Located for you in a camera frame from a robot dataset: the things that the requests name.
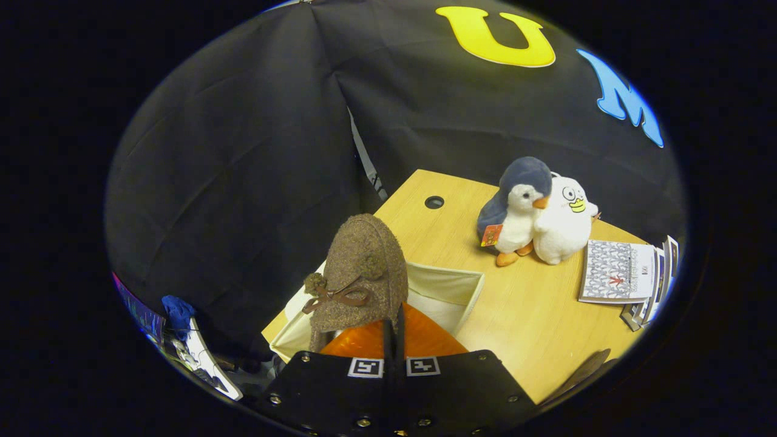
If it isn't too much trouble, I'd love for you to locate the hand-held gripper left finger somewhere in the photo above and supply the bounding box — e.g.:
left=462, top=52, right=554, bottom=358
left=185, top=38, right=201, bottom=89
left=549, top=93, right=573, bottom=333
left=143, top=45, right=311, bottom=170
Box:
left=255, top=319, right=396, bottom=437

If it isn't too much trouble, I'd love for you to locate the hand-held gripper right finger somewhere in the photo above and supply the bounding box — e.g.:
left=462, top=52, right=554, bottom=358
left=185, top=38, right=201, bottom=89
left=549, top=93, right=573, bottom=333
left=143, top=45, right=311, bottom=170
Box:
left=395, top=302, right=538, bottom=437

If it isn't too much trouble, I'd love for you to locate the cream fabric storage box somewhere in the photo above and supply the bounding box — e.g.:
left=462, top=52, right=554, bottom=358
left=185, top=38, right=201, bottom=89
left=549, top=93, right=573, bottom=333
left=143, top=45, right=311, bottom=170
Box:
left=269, top=260, right=486, bottom=364

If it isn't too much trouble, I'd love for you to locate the brown felt shoe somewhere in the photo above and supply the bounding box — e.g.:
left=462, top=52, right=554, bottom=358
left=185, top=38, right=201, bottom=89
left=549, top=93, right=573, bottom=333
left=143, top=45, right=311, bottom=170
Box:
left=302, top=213, right=409, bottom=353

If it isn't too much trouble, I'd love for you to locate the white side table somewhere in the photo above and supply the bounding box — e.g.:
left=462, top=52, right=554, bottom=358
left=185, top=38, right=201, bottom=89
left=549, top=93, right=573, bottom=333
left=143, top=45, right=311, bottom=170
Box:
left=170, top=316, right=243, bottom=401

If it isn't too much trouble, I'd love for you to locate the blue cloth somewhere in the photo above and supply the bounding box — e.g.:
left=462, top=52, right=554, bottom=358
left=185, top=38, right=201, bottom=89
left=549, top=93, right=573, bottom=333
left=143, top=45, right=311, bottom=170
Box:
left=161, top=295, right=198, bottom=340

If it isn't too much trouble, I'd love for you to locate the grey penguin plush toy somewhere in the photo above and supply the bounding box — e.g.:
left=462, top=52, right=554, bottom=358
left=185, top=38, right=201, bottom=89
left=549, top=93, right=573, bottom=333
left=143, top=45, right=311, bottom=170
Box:
left=477, top=157, right=553, bottom=268

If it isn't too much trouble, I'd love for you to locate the plain white booklet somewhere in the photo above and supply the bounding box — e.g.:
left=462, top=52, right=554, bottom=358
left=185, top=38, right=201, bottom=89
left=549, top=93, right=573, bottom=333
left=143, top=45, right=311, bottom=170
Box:
left=619, top=302, right=647, bottom=333

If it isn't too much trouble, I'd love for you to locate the white duck plush toy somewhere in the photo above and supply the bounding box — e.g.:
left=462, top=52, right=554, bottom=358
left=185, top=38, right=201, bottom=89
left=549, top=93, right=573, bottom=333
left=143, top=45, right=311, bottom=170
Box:
left=533, top=176, right=600, bottom=266

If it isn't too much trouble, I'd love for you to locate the grey patterned booklet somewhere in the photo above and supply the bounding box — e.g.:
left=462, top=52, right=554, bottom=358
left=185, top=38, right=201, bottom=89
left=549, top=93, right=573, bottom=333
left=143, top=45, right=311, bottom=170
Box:
left=579, top=240, right=658, bottom=304

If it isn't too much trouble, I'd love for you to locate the lit colourful screen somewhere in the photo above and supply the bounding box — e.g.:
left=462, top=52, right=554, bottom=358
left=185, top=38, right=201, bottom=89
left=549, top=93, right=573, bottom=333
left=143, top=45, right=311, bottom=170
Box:
left=112, top=272, right=166, bottom=345

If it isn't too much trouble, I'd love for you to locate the booklet with blue photo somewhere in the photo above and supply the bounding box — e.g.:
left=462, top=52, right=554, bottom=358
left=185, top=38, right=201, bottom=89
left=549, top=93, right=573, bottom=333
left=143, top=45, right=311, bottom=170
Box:
left=640, top=246, right=670, bottom=325

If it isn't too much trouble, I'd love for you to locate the white booklet with dark photo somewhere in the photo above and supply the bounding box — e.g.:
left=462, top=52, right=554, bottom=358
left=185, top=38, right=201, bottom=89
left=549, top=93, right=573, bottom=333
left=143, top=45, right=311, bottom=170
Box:
left=662, top=235, right=680, bottom=292

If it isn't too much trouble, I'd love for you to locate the black backdrop cloth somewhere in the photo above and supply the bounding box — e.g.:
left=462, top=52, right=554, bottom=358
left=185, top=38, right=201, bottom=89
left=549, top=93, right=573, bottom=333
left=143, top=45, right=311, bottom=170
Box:
left=104, top=0, right=690, bottom=365

